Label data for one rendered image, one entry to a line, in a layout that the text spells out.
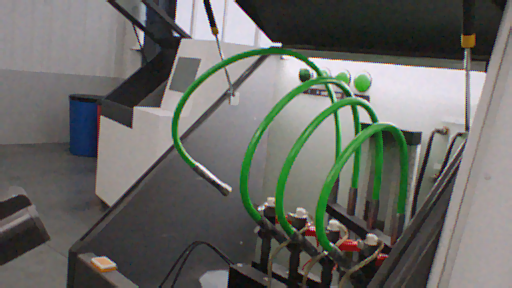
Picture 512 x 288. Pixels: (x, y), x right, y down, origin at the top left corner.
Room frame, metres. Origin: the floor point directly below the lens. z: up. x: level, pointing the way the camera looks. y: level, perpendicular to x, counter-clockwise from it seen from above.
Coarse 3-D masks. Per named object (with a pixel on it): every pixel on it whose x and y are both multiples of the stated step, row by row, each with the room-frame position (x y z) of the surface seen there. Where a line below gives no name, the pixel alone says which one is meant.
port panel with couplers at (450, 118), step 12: (444, 108) 1.06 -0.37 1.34; (456, 108) 1.04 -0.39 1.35; (444, 120) 1.06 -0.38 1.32; (456, 120) 1.04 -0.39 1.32; (444, 132) 1.04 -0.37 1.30; (432, 144) 1.07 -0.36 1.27; (444, 144) 1.05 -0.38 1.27; (456, 144) 1.03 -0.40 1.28; (432, 156) 1.07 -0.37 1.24; (444, 156) 1.05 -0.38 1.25; (432, 168) 1.07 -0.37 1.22; (432, 180) 1.03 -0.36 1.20
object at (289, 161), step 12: (336, 108) 0.86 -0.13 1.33; (372, 108) 0.93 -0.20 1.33; (312, 120) 0.83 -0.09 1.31; (372, 120) 0.94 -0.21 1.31; (312, 132) 0.82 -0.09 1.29; (300, 144) 0.81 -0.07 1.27; (288, 156) 0.80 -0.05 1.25; (288, 168) 0.79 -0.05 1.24; (276, 192) 0.79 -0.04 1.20; (372, 192) 0.97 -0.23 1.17; (276, 204) 0.79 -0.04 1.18; (372, 204) 0.97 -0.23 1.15; (276, 216) 0.79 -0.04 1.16; (372, 216) 0.97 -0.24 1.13; (288, 228) 0.80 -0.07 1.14; (372, 228) 0.97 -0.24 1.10; (300, 240) 0.82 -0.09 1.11; (312, 252) 0.85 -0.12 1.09
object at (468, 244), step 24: (504, 24) 0.81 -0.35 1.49; (504, 48) 0.80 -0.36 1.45; (504, 72) 0.79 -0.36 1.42; (480, 96) 0.79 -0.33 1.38; (504, 96) 0.77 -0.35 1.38; (480, 120) 0.78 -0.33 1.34; (504, 120) 0.76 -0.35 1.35; (480, 144) 0.77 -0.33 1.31; (504, 144) 0.74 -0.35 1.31; (480, 168) 0.76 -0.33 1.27; (504, 168) 0.73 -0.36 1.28; (456, 192) 0.76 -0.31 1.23; (480, 192) 0.74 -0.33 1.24; (504, 192) 0.72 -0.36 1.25; (456, 216) 0.76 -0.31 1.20; (480, 216) 0.73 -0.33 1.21; (504, 216) 0.71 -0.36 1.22; (456, 240) 0.74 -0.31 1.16; (480, 240) 0.72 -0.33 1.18; (504, 240) 0.70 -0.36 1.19; (432, 264) 0.75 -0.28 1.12; (456, 264) 0.73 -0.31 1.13; (480, 264) 0.71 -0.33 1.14; (504, 264) 0.69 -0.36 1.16
